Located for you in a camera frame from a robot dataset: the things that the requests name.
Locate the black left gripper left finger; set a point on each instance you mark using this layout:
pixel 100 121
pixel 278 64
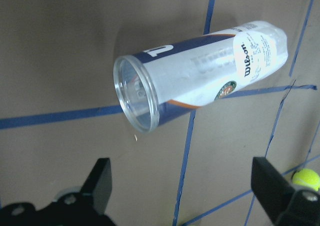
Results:
pixel 83 205

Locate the Head tennis ball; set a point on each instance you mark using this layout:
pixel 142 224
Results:
pixel 306 177

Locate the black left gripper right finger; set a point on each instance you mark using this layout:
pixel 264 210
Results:
pixel 283 202

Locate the clear Wilson tennis ball can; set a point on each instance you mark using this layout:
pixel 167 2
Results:
pixel 158 85

